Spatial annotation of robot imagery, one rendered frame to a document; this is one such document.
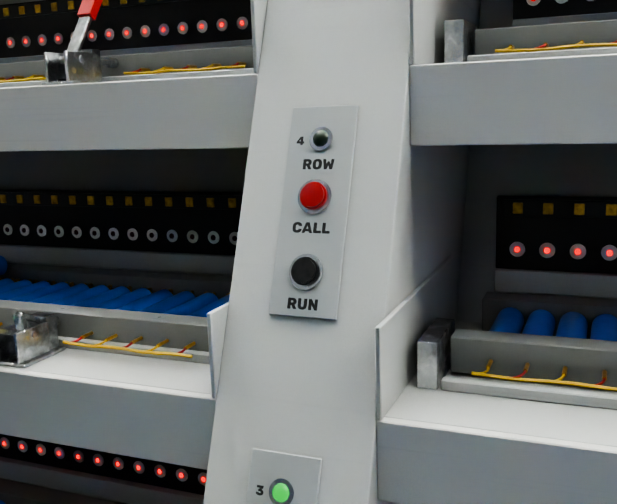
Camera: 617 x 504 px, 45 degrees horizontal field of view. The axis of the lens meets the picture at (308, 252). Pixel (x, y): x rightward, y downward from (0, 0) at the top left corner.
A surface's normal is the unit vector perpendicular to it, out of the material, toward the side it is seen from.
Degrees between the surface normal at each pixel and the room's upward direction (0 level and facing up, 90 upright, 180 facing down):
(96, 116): 112
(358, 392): 90
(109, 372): 22
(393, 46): 90
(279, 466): 90
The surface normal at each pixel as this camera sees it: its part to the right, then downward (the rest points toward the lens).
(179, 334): -0.38, 0.18
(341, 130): -0.36, -0.19
